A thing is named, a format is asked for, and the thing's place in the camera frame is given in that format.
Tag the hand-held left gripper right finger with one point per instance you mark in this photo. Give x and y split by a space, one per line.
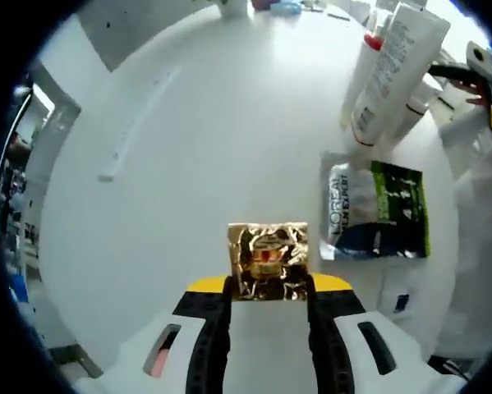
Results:
332 336

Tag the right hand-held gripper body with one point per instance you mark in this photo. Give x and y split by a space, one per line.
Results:
486 61

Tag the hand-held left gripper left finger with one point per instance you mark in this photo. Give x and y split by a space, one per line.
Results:
204 336

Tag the white skincare tube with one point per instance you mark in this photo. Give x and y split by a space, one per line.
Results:
397 70

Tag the clear skincare sachet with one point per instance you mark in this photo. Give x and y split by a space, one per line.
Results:
403 303

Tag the white skincare pump bottle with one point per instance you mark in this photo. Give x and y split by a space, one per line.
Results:
360 82

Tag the gold foil skincare sachet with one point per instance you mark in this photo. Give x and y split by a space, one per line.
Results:
266 254

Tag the black green skincare sachet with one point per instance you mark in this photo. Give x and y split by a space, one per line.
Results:
397 205

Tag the person's right hand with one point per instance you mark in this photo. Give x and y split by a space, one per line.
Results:
475 99

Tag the blue plastic packet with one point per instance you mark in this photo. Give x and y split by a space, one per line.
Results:
286 7

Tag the dark red container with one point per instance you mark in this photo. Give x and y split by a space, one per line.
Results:
262 4

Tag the green potted plant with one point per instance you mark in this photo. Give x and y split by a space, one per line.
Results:
233 8

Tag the white square pillar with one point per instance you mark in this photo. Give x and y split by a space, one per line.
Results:
126 28

